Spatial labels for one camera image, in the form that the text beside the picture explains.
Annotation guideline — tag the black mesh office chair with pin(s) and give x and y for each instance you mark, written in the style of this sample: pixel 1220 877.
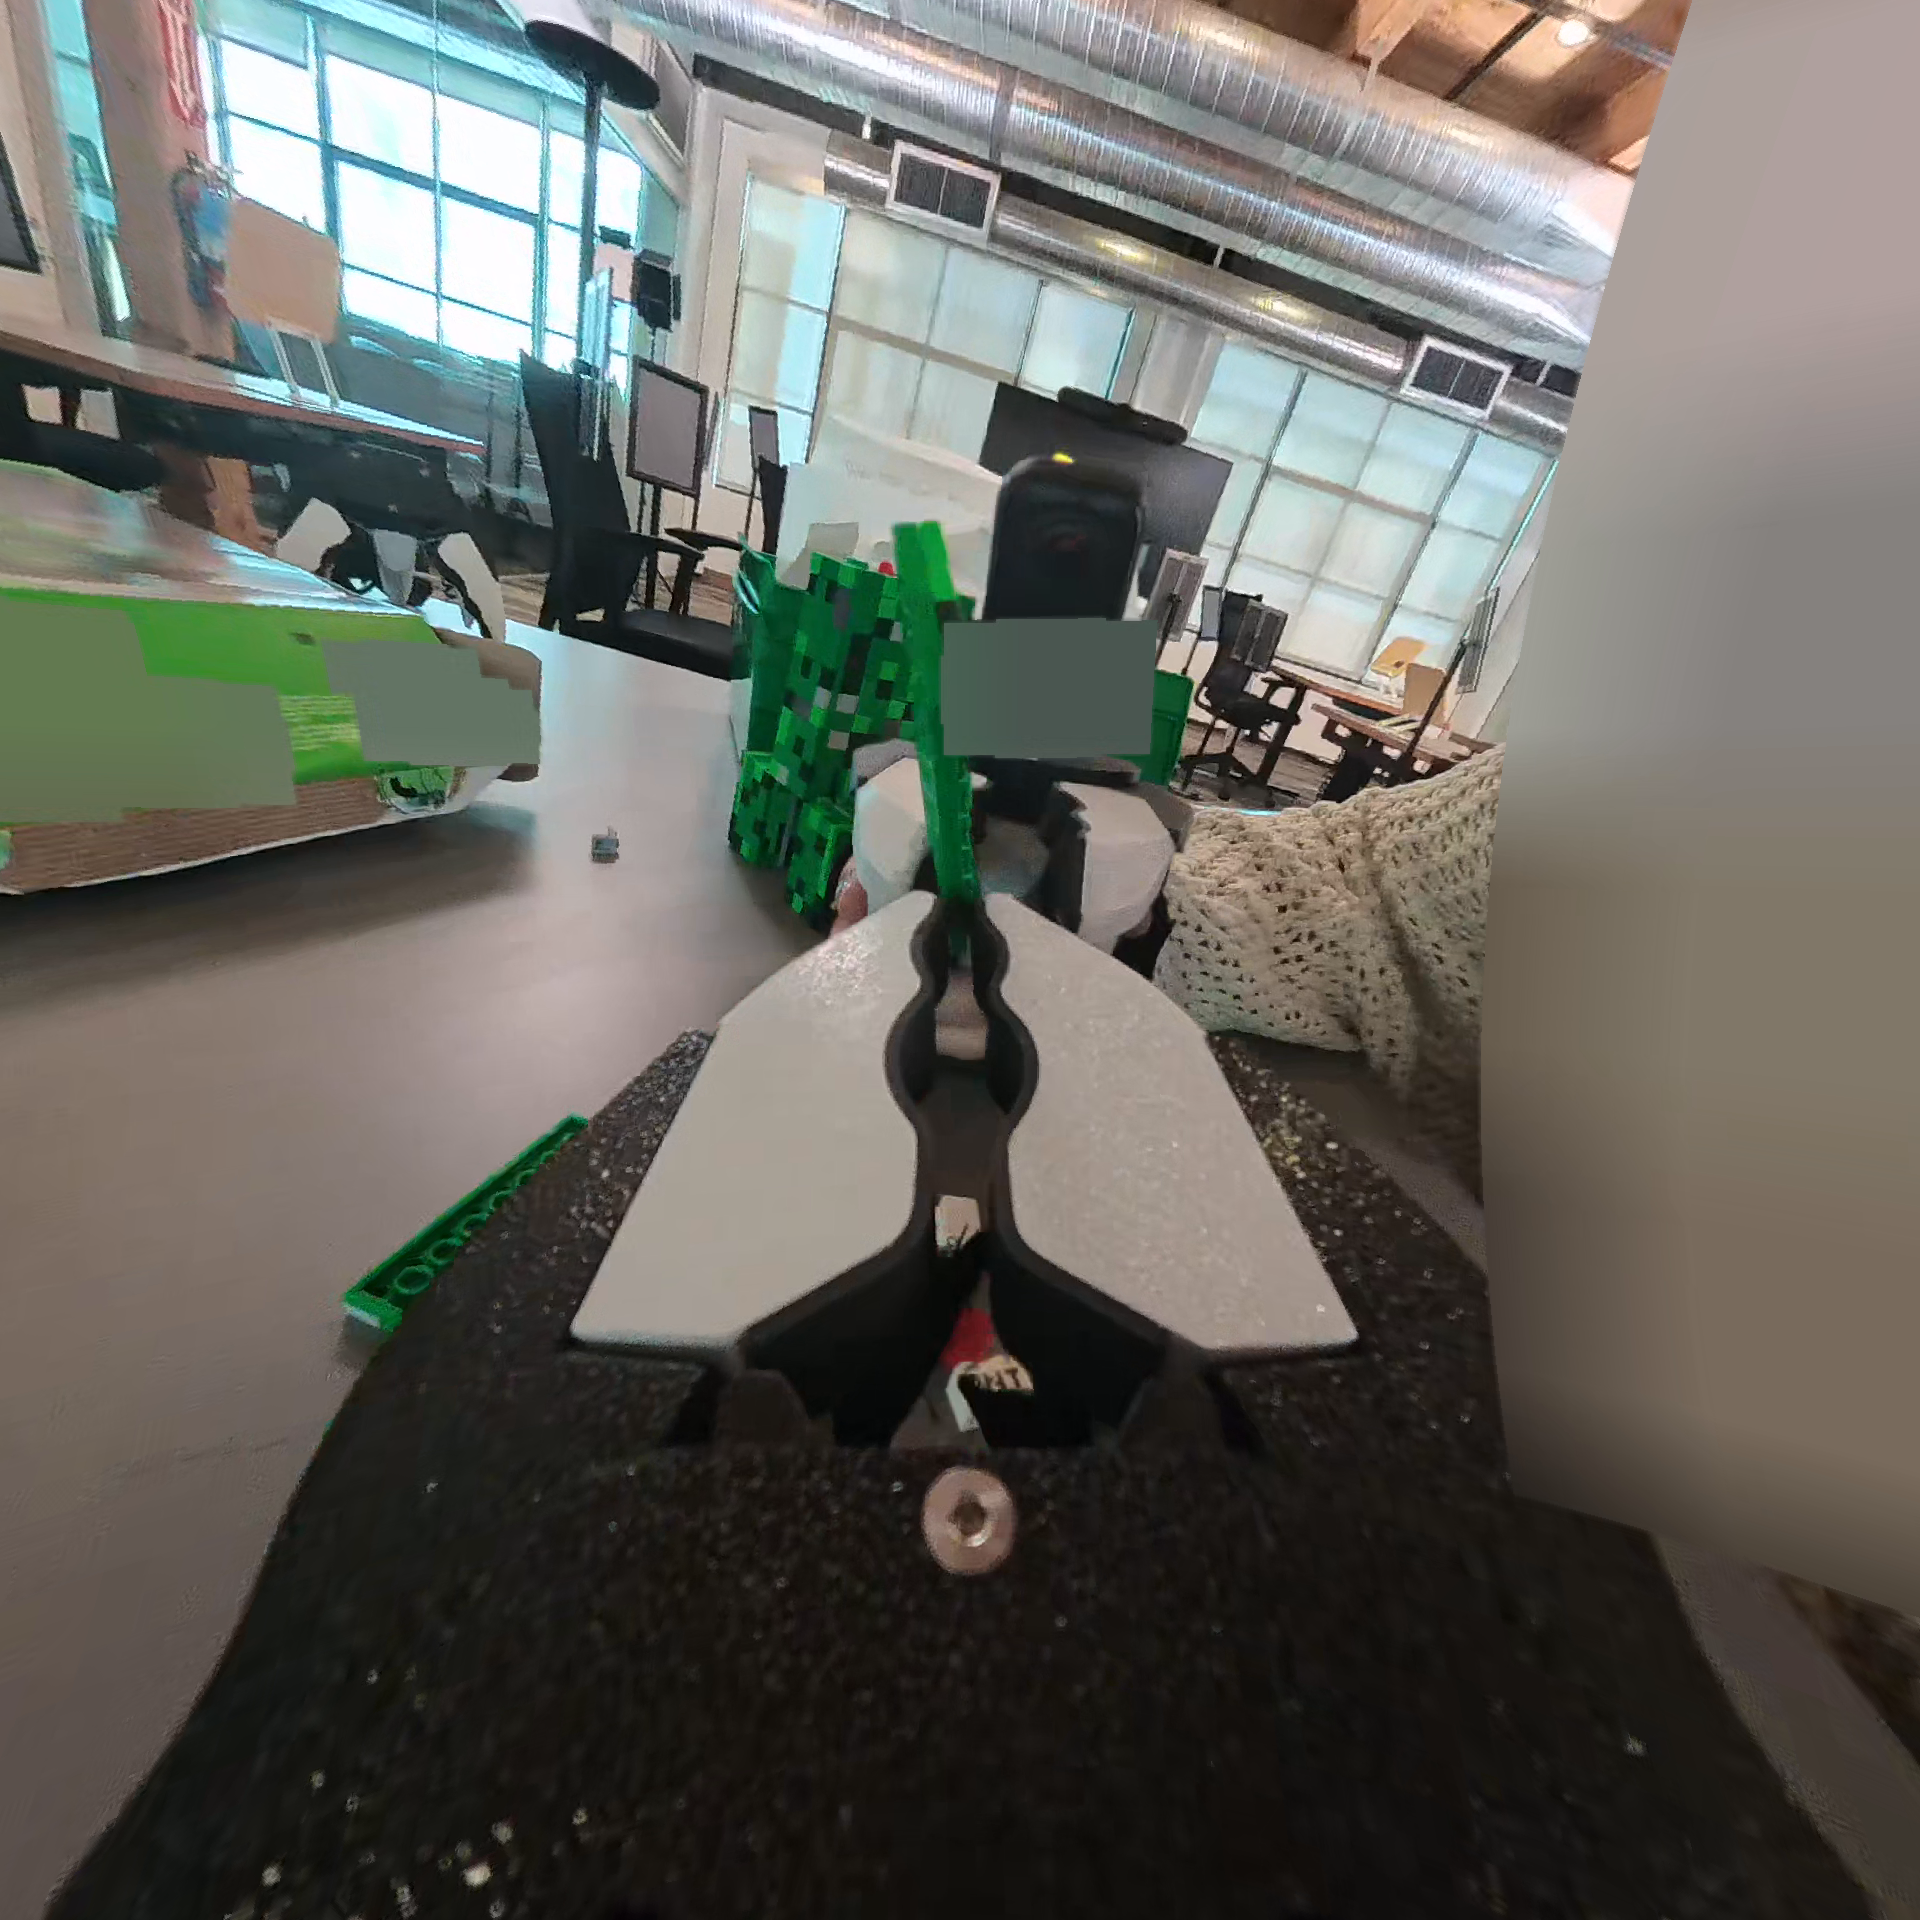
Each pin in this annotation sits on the black mesh office chair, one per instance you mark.
pixel 1237 675

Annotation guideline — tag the large silver ventilation duct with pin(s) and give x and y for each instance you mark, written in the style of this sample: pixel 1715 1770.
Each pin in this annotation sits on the large silver ventilation duct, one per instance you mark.
pixel 1124 90

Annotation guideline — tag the person's right forearm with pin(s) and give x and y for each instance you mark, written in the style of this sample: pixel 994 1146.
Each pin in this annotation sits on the person's right forearm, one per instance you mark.
pixel 1320 915

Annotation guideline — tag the monitor on floor stand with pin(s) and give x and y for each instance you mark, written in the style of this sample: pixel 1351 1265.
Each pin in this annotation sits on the monitor on floor stand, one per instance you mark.
pixel 667 421

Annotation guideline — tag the white paper bags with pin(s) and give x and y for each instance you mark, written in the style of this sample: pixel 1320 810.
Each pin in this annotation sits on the white paper bags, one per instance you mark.
pixel 884 502

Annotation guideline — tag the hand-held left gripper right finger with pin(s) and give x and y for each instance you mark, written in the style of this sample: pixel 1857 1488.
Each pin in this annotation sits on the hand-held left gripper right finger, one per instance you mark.
pixel 1170 1185

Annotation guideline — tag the large mottled green lego build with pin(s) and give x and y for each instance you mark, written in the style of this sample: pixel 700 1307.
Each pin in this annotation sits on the large mottled green lego build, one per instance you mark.
pixel 819 675

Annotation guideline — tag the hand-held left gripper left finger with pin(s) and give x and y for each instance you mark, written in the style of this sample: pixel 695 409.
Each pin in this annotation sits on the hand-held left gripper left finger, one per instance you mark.
pixel 751 1154

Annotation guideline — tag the large black screen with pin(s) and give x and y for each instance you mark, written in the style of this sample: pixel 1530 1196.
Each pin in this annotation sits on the large black screen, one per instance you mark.
pixel 1185 480

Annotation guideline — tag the black floor lamp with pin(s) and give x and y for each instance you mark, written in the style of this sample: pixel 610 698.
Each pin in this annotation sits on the black floor lamp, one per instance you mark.
pixel 593 67

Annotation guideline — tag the green lego set box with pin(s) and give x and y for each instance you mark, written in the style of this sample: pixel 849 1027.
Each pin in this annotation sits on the green lego set box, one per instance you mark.
pixel 225 555

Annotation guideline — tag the long wooden desk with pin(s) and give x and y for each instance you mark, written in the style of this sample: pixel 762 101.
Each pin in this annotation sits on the long wooden desk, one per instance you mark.
pixel 225 393

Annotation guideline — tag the white duct vent grille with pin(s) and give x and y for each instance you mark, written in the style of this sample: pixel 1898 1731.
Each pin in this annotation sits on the white duct vent grille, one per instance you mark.
pixel 1455 376
pixel 943 180

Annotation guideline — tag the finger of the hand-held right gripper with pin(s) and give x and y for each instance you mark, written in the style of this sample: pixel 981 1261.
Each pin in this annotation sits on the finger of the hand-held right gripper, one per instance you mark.
pixel 1131 861
pixel 891 826

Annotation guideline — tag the white printed lego brick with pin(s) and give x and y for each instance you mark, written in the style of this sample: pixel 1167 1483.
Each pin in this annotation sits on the white printed lego brick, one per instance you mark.
pixel 993 1377

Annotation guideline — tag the long green lego plate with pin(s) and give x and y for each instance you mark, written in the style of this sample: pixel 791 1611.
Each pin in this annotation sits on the long green lego plate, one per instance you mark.
pixel 925 705

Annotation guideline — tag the fire extinguisher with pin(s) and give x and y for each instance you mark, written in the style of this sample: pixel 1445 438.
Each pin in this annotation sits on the fire extinguisher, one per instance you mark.
pixel 197 225

